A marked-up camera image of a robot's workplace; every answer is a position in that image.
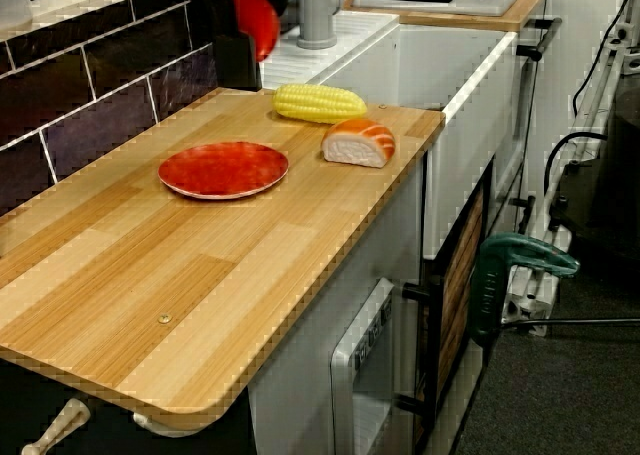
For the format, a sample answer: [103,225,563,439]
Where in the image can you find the yellow toy corn cob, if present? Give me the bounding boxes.
[272,83,370,125]

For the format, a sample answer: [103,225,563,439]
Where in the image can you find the black rod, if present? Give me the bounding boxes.
[499,316,640,330]

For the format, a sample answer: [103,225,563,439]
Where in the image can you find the black door handle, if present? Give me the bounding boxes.
[393,280,444,419]

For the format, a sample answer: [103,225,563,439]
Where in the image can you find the silver aluminium frame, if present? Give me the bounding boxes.
[499,14,636,337]

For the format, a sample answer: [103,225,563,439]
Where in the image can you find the white toy sink unit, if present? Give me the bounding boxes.
[257,10,521,261]

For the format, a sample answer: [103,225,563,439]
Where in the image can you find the black cabinet handle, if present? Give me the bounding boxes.
[508,194,537,236]

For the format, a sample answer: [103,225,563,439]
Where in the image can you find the black upright panel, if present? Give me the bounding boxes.
[213,0,263,93]

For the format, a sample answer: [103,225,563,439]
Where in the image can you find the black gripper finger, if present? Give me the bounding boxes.
[277,0,302,34]

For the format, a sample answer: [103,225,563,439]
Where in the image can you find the wood panel cabinet door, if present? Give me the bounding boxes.
[422,159,497,426]

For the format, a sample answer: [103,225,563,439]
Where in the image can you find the grey toy faucet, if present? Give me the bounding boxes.
[297,0,346,51]

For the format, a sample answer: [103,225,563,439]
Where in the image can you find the salmon nigiri sushi toy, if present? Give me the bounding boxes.
[321,118,398,169]

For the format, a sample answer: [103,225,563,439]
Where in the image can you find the black oven handle bar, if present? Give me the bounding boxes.
[516,17,563,62]

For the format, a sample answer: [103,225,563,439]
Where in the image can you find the white bracket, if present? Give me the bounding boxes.
[132,408,221,437]

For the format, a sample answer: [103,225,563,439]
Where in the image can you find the thin black cable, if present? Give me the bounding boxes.
[572,0,640,119]

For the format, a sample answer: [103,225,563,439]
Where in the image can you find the looped black cable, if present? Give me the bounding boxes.
[543,131,611,176]

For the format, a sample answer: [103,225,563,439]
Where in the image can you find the red toy chili pepper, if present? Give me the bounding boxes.
[223,0,281,63]

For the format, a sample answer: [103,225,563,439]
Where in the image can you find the white container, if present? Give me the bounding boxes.
[0,0,34,29]

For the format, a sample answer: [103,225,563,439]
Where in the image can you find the white toy oven door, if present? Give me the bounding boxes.
[329,276,397,455]

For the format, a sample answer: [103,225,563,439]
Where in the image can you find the white toy kitchen cabinet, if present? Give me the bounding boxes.
[248,164,427,455]

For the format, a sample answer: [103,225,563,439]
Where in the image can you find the white wooden handle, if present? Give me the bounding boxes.
[22,397,93,455]

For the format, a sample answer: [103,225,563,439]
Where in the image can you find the red round plate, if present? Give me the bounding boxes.
[157,141,291,201]

